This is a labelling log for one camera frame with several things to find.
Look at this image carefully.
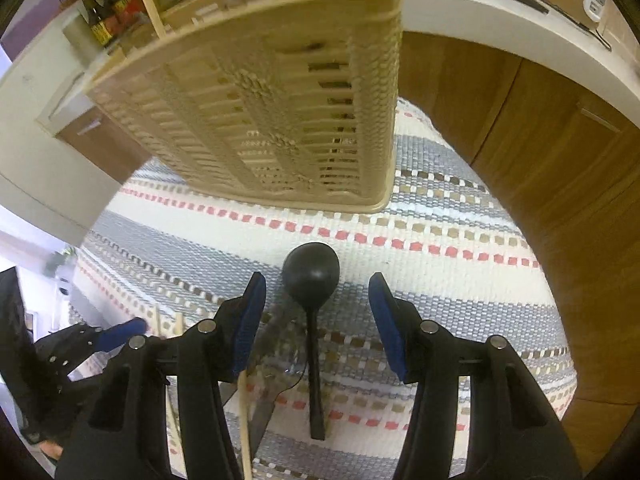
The white cylindrical container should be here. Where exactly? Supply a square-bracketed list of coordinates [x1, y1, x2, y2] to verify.
[62, 12, 101, 63]

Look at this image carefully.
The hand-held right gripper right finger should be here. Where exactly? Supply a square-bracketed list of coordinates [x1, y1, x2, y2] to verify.
[368, 272, 583, 480]

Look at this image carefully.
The black cable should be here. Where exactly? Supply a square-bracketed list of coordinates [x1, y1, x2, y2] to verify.
[547, 2, 615, 52]

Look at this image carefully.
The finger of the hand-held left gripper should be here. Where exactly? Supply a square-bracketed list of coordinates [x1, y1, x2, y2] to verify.
[32, 317, 149, 397]

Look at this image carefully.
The striped woven mat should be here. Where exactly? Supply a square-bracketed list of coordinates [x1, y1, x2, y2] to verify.
[67, 100, 581, 480]

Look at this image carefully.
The black plastic ladle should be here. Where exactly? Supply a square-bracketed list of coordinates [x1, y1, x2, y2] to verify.
[282, 242, 341, 442]

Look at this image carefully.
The wooden cabinet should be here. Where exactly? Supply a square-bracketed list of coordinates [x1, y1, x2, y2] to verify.
[397, 30, 640, 466]

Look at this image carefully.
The dark sauce bottle yellow label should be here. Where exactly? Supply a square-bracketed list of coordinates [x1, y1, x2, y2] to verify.
[78, 0, 115, 49]

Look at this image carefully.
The beige plastic utensil basket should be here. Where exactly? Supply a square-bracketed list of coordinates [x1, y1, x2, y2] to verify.
[85, 0, 408, 213]

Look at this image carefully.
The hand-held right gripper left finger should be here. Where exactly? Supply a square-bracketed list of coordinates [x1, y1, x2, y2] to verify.
[55, 271, 268, 480]

